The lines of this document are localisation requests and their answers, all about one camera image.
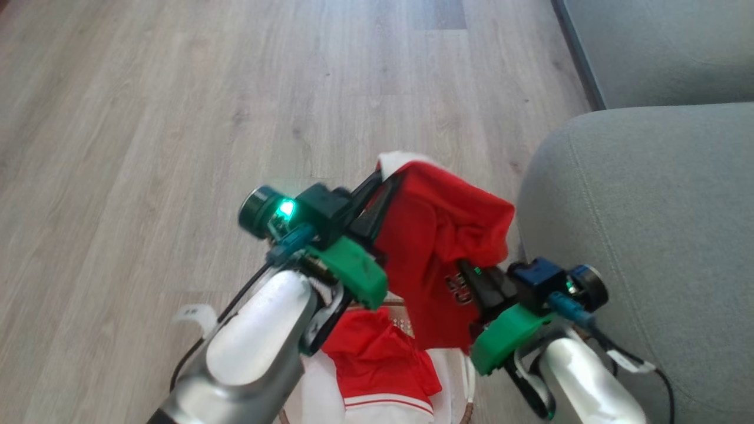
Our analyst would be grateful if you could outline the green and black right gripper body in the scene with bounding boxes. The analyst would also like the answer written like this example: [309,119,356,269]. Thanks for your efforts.
[469,294,555,377]

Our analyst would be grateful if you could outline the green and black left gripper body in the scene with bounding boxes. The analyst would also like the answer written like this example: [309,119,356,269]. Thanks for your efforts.
[305,217,389,311]

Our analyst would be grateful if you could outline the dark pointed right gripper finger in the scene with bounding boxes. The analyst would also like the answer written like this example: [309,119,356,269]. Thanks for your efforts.
[458,259,494,323]
[490,267,520,308]

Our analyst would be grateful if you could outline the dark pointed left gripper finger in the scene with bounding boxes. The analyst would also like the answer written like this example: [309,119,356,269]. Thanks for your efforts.
[353,175,404,243]
[350,171,385,220]

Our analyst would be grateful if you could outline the red jersey with lettering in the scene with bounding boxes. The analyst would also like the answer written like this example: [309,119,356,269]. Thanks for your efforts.
[371,151,517,355]

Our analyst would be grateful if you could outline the red and white striped shorts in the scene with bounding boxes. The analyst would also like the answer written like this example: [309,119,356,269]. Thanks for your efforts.
[321,306,443,424]

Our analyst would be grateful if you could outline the white basket with brown rim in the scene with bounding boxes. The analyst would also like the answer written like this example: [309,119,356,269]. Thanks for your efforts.
[277,297,476,424]

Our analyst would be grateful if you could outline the grey fabric sofa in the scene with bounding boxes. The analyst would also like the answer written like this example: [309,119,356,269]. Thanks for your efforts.
[517,0,754,424]

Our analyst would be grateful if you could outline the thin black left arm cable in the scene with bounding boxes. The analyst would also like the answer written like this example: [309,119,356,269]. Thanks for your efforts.
[170,262,273,392]

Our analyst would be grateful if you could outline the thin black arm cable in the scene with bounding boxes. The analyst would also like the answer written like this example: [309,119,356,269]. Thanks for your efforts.
[170,262,273,392]
[586,325,676,424]

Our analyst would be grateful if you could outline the white cable tag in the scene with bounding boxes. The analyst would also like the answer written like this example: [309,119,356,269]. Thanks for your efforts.
[173,304,218,340]
[607,349,656,375]

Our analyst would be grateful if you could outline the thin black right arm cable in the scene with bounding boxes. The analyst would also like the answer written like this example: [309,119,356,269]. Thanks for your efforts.
[586,325,676,424]

